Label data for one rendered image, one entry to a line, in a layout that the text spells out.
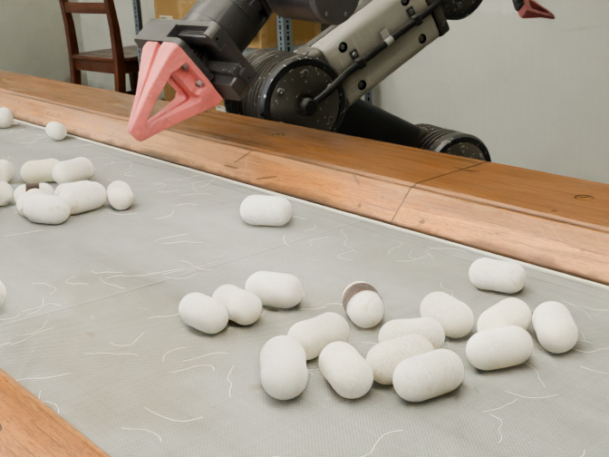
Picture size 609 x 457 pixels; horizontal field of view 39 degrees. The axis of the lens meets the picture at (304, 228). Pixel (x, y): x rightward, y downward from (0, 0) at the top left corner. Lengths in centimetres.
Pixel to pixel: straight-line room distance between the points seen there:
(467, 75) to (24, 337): 273
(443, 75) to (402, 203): 259
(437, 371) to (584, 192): 26
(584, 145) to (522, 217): 230
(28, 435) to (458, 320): 21
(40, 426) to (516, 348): 21
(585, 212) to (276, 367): 26
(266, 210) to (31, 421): 30
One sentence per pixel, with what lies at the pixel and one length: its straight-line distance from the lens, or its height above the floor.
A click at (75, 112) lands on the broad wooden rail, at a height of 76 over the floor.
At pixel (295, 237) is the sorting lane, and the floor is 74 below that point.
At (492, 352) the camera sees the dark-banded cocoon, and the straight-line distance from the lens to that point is 40.
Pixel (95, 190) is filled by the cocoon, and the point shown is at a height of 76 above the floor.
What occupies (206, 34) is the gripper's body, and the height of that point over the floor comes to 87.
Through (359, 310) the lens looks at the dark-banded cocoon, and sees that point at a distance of 44.
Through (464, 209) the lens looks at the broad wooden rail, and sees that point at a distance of 58.
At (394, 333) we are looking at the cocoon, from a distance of 41.
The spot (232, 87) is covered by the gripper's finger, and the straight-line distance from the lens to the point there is 72.
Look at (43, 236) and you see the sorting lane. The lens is 64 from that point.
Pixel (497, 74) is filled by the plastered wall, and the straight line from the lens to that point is 303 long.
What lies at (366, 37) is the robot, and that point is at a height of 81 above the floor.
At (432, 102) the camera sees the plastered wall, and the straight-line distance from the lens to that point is 324.
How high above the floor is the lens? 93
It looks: 18 degrees down
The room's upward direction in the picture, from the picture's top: 3 degrees counter-clockwise
